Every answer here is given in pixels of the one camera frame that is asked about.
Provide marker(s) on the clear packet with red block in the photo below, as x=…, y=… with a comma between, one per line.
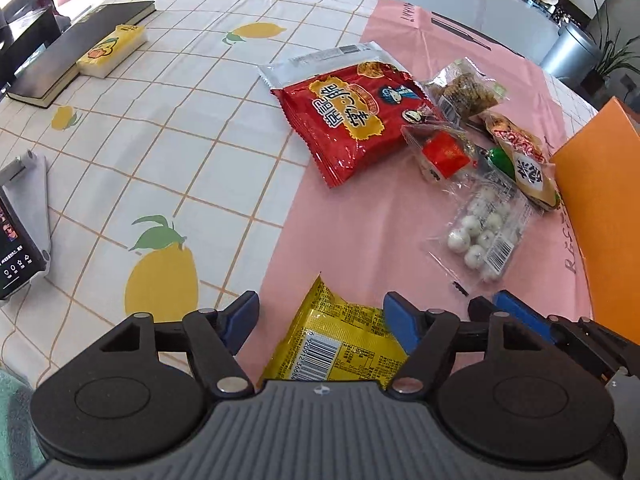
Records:
x=442, y=152

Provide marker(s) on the clear packet of brown snacks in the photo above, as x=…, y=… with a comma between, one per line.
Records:
x=465, y=90

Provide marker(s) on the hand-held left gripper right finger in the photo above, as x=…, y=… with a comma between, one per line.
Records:
x=400, y=321

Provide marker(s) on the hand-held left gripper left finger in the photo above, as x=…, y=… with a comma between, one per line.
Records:
x=245, y=316

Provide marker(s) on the long-leaf plant in black pot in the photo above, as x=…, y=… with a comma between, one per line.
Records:
x=612, y=55

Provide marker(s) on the yellow snack packet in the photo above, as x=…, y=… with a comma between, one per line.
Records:
x=325, y=330

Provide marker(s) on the teal cloth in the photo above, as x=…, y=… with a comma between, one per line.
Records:
x=15, y=425

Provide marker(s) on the orange box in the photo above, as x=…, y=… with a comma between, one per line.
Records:
x=605, y=210

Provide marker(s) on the pink table mat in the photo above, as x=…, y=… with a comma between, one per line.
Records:
x=360, y=240

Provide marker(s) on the clear packet of white balls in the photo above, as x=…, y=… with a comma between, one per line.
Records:
x=475, y=240

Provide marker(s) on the tan packet with white label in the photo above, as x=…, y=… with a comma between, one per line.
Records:
x=530, y=170

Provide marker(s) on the grey phone stand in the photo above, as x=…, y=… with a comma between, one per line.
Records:
x=37, y=195

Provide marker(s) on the red snack packet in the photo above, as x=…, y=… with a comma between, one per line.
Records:
x=345, y=125

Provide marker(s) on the grey black chair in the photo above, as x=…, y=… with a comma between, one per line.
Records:
x=25, y=35

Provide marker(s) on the black book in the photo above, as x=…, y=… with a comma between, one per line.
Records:
x=65, y=50

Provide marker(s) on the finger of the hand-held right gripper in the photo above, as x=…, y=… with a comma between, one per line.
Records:
x=479, y=308
x=520, y=308

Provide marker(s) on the white marble tv cabinet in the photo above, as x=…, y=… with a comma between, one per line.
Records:
x=475, y=5

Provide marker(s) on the grey metal trash can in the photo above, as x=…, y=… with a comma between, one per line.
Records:
x=570, y=52

